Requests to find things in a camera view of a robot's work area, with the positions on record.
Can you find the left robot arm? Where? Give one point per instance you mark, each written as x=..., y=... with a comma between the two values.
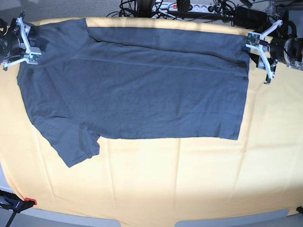
x=293, y=46

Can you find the blue-grey T-shirt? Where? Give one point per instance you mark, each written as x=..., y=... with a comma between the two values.
x=133, y=83

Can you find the black clamp at right edge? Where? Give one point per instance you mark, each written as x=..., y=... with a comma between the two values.
x=299, y=209

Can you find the white power strip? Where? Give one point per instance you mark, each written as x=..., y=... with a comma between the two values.
x=171, y=8

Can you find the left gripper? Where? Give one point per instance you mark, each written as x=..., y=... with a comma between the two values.
x=276, y=50

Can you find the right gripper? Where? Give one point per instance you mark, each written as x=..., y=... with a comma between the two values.
x=25, y=40

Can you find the yellow table cloth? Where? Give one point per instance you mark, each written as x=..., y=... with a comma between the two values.
x=157, y=183

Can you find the blue red table clamp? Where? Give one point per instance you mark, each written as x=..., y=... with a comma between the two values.
x=10, y=201

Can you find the black power adapter box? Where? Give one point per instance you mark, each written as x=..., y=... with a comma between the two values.
x=249, y=18

